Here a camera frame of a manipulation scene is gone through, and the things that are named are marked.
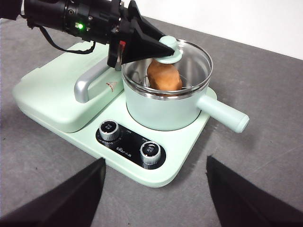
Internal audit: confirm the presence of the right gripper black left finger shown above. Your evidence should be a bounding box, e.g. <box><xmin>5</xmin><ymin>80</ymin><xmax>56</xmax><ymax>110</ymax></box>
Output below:
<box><xmin>0</xmin><ymin>157</ymin><xmax>107</xmax><ymax>227</ymax></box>

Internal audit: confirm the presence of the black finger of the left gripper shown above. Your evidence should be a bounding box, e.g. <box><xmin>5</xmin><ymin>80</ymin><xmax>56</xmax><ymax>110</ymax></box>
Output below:
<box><xmin>127</xmin><ymin>0</ymin><xmax>167</xmax><ymax>40</ymax></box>
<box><xmin>122</xmin><ymin>20</ymin><xmax>175</xmax><ymax>65</ymax></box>

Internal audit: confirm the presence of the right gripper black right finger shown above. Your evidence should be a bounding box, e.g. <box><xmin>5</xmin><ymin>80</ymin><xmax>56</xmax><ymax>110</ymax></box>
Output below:
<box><xmin>205</xmin><ymin>155</ymin><xmax>303</xmax><ymax>227</ymax></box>

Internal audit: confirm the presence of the glass lid with green knob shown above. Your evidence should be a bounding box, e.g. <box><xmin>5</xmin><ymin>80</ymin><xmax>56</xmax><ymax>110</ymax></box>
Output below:
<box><xmin>121</xmin><ymin>35</ymin><xmax>214</xmax><ymax>96</ymax></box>

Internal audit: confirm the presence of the brown potato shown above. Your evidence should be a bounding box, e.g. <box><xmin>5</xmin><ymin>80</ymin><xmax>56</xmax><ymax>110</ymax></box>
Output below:
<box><xmin>146</xmin><ymin>59</ymin><xmax>184</xmax><ymax>92</ymax></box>

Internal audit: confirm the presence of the steel steamer insert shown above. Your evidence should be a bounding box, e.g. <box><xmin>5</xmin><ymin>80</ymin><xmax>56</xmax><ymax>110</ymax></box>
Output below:
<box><xmin>123</xmin><ymin>47</ymin><xmax>211</xmax><ymax>100</ymax></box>

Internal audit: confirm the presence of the silver control knob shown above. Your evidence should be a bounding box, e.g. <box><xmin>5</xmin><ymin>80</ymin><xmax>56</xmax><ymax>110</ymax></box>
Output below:
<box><xmin>98</xmin><ymin>120</ymin><xmax>120</xmax><ymax>142</ymax></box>
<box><xmin>139</xmin><ymin>141</ymin><xmax>162</xmax><ymax>165</ymax></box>

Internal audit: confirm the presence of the mint green breakfast machine base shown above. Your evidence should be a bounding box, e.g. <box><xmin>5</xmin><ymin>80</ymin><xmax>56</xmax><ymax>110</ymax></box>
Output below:
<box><xmin>11</xmin><ymin>42</ymin><xmax>218</xmax><ymax>189</ymax></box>

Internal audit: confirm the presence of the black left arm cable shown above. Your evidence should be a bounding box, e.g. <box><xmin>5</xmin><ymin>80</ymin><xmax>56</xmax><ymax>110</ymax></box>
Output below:
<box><xmin>39</xmin><ymin>25</ymin><xmax>97</xmax><ymax>56</ymax></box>

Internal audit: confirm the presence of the mint green pot with handle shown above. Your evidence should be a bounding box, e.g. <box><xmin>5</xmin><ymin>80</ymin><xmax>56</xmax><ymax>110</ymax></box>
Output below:
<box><xmin>122</xmin><ymin>78</ymin><xmax>250</xmax><ymax>134</ymax></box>

